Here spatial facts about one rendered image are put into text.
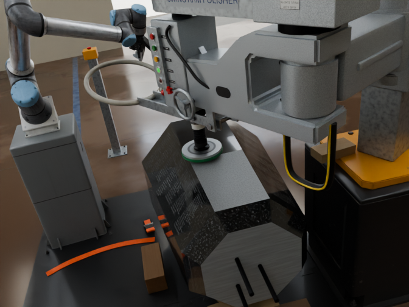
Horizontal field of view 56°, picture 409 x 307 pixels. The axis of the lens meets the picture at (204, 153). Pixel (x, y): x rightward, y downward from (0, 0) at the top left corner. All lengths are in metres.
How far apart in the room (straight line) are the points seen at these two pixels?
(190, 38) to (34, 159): 1.41
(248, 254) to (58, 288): 1.43
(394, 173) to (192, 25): 1.13
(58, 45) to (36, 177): 6.11
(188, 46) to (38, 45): 7.10
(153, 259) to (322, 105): 1.55
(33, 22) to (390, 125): 1.75
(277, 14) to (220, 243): 0.92
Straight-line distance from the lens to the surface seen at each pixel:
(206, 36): 1.77
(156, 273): 2.41
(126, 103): 2.24
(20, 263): 3.11
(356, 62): 1.47
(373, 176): 1.93
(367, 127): 2.04
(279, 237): 1.72
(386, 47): 1.66
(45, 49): 8.69
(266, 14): 1.29
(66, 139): 2.61
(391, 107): 1.95
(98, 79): 3.78
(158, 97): 2.28
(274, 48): 1.33
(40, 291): 2.80
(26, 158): 2.68
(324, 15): 1.17
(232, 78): 1.51
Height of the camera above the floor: 1.84
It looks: 29 degrees down
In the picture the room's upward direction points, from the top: 8 degrees counter-clockwise
